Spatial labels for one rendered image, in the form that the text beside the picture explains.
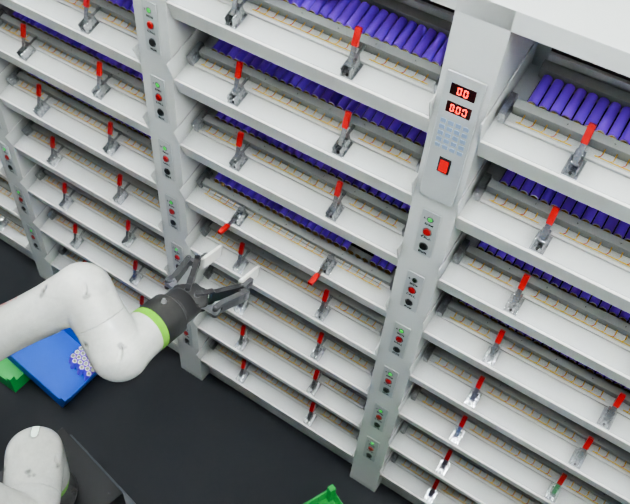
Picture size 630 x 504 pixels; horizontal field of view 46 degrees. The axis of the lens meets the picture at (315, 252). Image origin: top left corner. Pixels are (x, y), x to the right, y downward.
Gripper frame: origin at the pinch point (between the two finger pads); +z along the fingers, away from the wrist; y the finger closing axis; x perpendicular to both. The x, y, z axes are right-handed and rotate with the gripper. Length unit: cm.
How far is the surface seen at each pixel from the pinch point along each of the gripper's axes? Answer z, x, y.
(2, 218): 39, -78, -128
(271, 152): 22.1, 15.8, -7.9
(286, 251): 21.5, -8.1, 1.2
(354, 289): 21.4, -8.2, 20.9
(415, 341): 21.6, -13.4, 38.8
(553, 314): 21, 12, 63
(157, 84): 13.0, 24.8, -34.8
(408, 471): 40, -79, 47
